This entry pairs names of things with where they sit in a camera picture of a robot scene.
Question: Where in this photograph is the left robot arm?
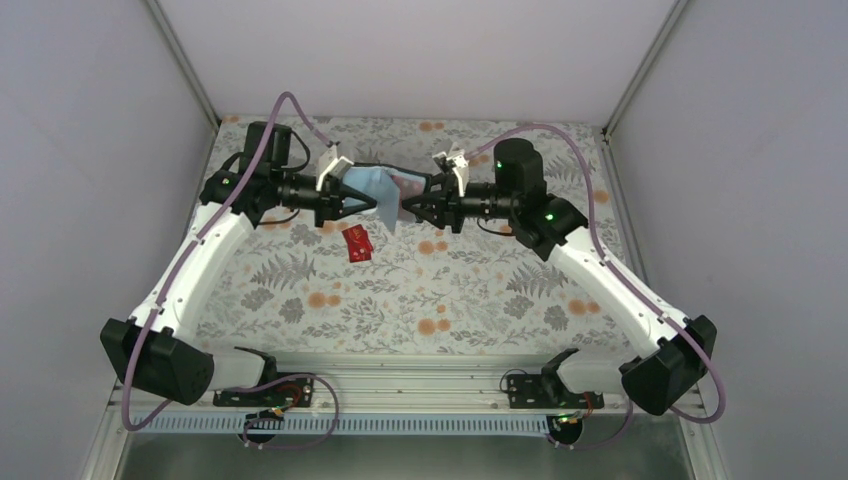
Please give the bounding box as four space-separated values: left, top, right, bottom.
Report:
100 122 376 405

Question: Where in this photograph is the aluminium rail frame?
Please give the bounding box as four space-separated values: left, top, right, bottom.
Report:
107 353 705 416

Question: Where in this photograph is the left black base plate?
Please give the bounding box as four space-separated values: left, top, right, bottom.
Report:
213 372 315 409

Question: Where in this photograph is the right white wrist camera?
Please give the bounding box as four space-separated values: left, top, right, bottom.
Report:
433 148 469 198

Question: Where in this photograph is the floral patterned table mat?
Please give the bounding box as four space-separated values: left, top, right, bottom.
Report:
196 116 630 356

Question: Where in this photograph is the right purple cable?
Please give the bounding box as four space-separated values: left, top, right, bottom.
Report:
463 123 727 452

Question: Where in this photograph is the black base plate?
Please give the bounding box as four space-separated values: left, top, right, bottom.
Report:
503 373 605 409
213 372 315 409

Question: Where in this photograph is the red VIP card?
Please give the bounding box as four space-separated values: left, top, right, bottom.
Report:
341 224 373 252

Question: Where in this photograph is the dark red card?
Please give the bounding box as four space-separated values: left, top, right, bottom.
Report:
346 239 373 263

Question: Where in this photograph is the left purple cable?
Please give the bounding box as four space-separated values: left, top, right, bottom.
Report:
121 91 339 452

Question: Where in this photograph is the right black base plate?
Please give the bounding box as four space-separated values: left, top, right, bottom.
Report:
503 373 605 409

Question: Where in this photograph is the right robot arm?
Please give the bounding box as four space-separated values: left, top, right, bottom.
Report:
402 138 717 415

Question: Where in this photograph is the black leather card holder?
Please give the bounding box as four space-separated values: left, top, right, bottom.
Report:
342 165 430 234

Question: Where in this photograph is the purple cable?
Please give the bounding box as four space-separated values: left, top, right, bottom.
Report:
463 123 727 452
121 91 339 452

